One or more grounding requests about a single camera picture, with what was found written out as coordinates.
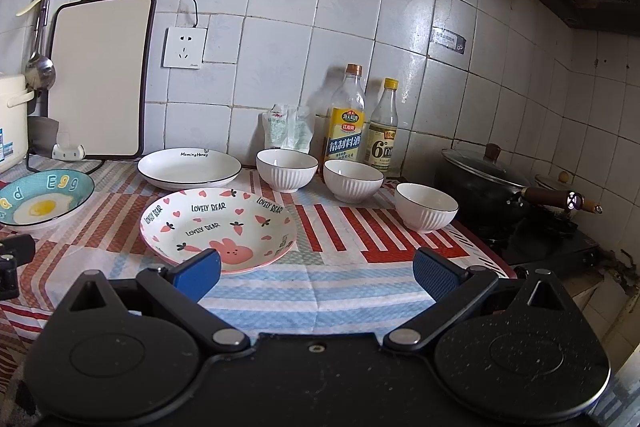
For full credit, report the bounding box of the black gas stove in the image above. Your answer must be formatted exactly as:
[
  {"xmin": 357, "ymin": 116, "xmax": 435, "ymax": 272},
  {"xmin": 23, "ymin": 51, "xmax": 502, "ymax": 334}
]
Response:
[{"xmin": 436, "ymin": 182, "xmax": 604, "ymax": 279}]

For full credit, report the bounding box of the white plastic seasoning bag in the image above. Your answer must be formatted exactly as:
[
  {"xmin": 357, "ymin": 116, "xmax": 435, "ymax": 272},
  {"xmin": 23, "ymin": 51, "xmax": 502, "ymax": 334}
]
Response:
[{"xmin": 262, "ymin": 104, "xmax": 314, "ymax": 154}]

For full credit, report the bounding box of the white wall socket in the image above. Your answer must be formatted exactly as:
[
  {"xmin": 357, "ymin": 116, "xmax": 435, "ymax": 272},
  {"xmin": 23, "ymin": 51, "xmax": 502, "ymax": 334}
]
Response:
[{"xmin": 162, "ymin": 27, "xmax": 206, "ymax": 69}]

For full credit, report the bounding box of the striped checkered tablecloth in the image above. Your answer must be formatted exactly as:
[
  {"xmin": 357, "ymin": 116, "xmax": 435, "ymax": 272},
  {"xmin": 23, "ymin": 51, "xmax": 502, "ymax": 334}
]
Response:
[{"xmin": 1, "ymin": 161, "xmax": 511, "ymax": 381}]

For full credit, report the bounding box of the small pot lid wooden knob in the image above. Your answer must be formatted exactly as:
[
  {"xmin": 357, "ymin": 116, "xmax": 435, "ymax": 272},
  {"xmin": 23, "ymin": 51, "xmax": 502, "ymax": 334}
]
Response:
[{"xmin": 535, "ymin": 170, "xmax": 574, "ymax": 191}]

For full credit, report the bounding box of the vinegar bottle yellow cap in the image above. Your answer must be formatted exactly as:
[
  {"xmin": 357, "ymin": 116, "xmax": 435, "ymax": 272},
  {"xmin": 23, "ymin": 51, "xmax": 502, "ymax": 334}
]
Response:
[{"xmin": 364, "ymin": 78, "xmax": 398, "ymax": 172}]

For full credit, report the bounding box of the pink bunny Lovely Bear plate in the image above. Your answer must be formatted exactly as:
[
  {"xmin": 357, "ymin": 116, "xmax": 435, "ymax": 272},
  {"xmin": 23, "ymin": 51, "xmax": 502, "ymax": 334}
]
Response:
[{"xmin": 139, "ymin": 187, "xmax": 297, "ymax": 274}]

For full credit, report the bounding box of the blue wall label sticker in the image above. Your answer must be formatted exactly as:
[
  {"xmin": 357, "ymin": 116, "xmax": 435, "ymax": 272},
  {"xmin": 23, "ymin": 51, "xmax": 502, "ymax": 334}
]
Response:
[{"xmin": 431, "ymin": 27, "xmax": 466, "ymax": 55}]

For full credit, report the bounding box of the white ribbed bowl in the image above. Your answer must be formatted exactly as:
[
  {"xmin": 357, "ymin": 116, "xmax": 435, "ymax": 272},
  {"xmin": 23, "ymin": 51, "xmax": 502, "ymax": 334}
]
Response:
[
  {"xmin": 256, "ymin": 148, "xmax": 319, "ymax": 194},
  {"xmin": 395, "ymin": 183, "xmax": 459, "ymax": 233},
  {"xmin": 323, "ymin": 159, "xmax": 384, "ymax": 204}
]

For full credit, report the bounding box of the cooking wine bottle yellow label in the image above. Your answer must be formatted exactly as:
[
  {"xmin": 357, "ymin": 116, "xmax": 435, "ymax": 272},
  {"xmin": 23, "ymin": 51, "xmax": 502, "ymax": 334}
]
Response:
[{"xmin": 323, "ymin": 63, "xmax": 364, "ymax": 161}]

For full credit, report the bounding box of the white rice cooker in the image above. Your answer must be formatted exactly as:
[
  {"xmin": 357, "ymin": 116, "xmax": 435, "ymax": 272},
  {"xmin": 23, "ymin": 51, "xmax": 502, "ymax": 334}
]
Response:
[{"xmin": 0, "ymin": 74, "xmax": 34, "ymax": 172}]

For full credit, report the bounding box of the white cutting board dark rim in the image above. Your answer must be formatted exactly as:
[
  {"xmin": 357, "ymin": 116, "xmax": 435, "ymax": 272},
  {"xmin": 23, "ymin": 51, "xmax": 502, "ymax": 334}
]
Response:
[{"xmin": 46, "ymin": 0, "xmax": 156, "ymax": 159}]

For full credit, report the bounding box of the cream plastic spoon hanging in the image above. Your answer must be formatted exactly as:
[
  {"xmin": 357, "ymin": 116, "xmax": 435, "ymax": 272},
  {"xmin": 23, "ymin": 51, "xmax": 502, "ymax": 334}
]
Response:
[{"xmin": 15, "ymin": 0, "xmax": 41, "ymax": 17}]

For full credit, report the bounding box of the steel ladle hanging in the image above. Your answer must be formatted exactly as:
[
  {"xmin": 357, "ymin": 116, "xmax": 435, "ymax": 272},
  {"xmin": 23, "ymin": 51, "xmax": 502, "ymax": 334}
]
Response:
[{"xmin": 25, "ymin": 0, "xmax": 55, "ymax": 91}]

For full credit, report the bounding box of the white Morning Honey plate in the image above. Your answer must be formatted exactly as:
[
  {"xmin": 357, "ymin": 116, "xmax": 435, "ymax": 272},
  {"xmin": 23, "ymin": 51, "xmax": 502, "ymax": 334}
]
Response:
[{"xmin": 137, "ymin": 147, "xmax": 242, "ymax": 192}]

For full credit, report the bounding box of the black wok with glass lid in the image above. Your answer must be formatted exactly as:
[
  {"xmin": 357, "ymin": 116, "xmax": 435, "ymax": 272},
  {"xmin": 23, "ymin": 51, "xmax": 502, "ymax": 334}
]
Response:
[{"xmin": 438, "ymin": 143, "xmax": 603, "ymax": 213}]

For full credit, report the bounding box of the teal egg plate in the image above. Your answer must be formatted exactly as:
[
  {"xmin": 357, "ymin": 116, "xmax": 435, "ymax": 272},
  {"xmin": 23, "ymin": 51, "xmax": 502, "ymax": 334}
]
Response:
[{"xmin": 1, "ymin": 169, "xmax": 96, "ymax": 231}]

